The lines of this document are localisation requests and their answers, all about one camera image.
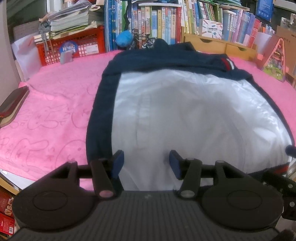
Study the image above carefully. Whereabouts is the black hanging strap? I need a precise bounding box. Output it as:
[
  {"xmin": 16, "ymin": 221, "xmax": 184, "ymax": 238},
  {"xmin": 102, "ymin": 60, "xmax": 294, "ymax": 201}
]
[{"xmin": 123, "ymin": 0, "xmax": 131, "ymax": 32}]

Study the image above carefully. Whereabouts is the grey fabric strap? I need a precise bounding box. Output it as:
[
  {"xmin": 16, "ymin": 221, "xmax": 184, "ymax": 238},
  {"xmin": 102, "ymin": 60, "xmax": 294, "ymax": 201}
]
[{"xmin": 38, "ymin": 21, "xmax": 51, "ymax": 57}]

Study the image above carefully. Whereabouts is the navy and white jacket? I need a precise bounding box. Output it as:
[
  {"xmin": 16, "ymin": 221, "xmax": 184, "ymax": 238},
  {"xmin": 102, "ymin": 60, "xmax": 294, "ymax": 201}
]
[{"xmin": 85, "ymin": 39, "xmax": 293, "ymax": 193}]

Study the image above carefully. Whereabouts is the brown flat case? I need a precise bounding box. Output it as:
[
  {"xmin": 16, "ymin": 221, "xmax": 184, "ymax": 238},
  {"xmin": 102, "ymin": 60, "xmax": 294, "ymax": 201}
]
[{"xmin": 0, "ymin": 86, "xmax": 30, "ymax": 129}]

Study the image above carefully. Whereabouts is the white pencil print box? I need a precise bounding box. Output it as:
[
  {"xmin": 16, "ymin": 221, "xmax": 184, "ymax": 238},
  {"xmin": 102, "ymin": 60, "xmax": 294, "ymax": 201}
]
[{"xmin": 200, "ymin": 19, "xmax": 223, "ymax": 40}]

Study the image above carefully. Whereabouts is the red plastic crate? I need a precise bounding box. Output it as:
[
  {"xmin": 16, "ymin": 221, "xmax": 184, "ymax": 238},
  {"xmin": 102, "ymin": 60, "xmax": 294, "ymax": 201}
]
[{"xmin": 36, "ymin": 25, "xmax": 105, "ymax": 66}]

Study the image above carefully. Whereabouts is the small grey figure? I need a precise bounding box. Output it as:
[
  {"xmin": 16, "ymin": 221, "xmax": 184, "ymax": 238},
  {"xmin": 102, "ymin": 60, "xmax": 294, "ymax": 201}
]
[{"xmin": 60, "ymin": 51, "xmax": 74, "ymax": 65}]

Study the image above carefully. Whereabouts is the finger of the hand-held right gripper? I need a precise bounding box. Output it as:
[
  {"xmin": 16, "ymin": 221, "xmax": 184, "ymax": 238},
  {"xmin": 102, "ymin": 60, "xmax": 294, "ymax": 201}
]
[{"xmin": 285, "ymin": 145, "xmax": 296, "ymax": 159}]

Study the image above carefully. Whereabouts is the colourful triangular toy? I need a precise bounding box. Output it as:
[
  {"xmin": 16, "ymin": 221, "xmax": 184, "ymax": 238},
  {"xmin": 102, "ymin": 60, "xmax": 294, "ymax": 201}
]
[{"xmin": 261, "ymin": 37, "xmax": 287, "ymax": 82}]

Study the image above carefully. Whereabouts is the stack of papers and booklets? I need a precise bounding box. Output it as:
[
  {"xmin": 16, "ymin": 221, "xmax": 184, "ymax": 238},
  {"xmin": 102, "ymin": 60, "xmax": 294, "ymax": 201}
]
[{"xmin": 33, "ymin": 0, "xmax": 104, "ymax": 45}]

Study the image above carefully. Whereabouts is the miniature black bicycle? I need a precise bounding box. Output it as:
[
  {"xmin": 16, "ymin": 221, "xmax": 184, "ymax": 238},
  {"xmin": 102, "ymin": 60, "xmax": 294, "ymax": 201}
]
[{"xmin": 128, "ymin": 33, "xmax": 158, "ymax": 49}]

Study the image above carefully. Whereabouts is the blue cardboard box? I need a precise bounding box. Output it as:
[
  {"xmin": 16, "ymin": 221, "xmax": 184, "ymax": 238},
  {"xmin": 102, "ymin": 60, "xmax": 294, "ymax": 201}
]
[{"xmin": 257, "ymin": 0, "xmax": 274, "ymax": 22}]

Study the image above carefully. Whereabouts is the grey storage box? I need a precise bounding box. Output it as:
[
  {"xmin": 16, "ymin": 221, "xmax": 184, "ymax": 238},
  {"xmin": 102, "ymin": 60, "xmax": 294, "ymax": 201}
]
[{"xmin": 13, "ymin": 21, "xmax": 40, "ymax": 43}]

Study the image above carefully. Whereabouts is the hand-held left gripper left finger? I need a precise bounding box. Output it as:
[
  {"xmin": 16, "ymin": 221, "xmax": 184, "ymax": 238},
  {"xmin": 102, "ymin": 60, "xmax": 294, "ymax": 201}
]
[{"xmin": 50, "ymin": 149, "xmax": 125, "ymax": 200}]

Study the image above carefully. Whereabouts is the row of slim pastel books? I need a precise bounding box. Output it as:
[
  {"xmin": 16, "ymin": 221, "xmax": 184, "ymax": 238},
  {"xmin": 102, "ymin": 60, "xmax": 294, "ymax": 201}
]
[{"xmin": 181, "ymin": 0, "xmax": 275, "ymax": 49}]

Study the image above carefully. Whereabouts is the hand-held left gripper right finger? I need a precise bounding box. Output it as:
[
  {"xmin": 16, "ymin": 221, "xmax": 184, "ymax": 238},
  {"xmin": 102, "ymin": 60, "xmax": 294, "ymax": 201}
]
[{"xmin": 169, "ymin": 149, "xmax": 253, "ymax": 200}]

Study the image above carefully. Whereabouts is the blue fluffy pompom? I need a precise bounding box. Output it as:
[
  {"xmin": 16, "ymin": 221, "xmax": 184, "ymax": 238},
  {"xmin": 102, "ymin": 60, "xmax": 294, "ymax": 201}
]
[{"xmin": 116, "ymin": 31, "xmax": 133, "ymax": 48}]

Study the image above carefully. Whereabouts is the brown cardboard box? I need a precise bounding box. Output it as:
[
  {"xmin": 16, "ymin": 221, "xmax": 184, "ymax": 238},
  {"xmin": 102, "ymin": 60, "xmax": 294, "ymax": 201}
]
[{"xmin": 275, "ymin": 24, "xmax": 296, "ymax": 77}]

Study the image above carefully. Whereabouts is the red snack box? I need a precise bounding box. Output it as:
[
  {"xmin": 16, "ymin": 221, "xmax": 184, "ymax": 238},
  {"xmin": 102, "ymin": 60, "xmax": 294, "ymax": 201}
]
[
  {"xmin": 0, "ymin": 186, "xmax": 14, "ymax": 217},
  {"xmin": 0, "ymin": 212, "xmax": 15, "ymax": 237}
]

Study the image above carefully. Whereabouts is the round blue printed card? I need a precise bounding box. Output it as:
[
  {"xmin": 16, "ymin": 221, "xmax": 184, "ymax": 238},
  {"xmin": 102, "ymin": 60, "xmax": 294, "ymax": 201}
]
[{"xmin": 59, "ymin": 41, "xmax": 77, "ymax": 55}]

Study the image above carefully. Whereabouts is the wooden drawer unit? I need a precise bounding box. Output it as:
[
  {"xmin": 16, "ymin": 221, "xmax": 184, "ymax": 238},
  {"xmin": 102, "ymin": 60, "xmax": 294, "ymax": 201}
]
[{"xmin": 181, "ymin": 32, "xmax": 258, "ymax": 62}]

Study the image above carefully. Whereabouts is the pink printed blanket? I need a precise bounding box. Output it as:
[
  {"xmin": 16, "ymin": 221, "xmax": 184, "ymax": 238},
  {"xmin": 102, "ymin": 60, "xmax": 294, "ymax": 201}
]
[{"xmin": 0, "ymin": 50, "xmax": 296, "ymax": 190}]

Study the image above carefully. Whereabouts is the white paper bag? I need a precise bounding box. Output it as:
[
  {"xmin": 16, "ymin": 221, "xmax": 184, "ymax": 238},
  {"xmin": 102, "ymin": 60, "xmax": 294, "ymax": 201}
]
[{"xmin": 10, "ymin": 36, "xmax": 43, "ymax": 81}]

